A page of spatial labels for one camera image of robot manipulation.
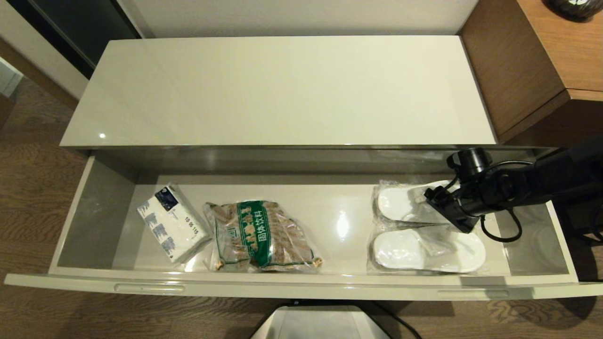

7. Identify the dark glass vase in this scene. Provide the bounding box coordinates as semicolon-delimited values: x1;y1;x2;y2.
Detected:
546;0;603;22

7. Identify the brown wooden desk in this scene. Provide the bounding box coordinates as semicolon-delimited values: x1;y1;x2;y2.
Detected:
458;0;603;147

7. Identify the white cabinet drawer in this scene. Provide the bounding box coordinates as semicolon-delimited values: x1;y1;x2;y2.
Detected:
5;148;603;302

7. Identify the dark glass door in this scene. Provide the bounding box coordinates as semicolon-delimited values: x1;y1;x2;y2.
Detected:
7;0;143;80

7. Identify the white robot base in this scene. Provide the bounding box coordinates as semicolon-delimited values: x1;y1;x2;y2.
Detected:
252;305;389;339

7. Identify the green label snack bag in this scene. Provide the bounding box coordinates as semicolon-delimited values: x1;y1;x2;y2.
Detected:
204;200;325;274

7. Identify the black base cable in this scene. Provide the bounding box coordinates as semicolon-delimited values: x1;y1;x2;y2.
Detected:
372;301;423;339

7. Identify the glossy grey cabinet top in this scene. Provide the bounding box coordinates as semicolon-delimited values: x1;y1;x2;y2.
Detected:
60;35;556;174

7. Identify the white blue tissue pack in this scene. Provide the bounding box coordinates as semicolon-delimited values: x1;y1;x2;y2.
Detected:
137;184;212;264

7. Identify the white slipper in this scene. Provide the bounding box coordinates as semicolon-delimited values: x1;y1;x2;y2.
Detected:
373;179;456;225
367;225;487;275

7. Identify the pale grey panel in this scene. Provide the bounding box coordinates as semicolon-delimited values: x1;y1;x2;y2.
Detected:
0;57;24;98

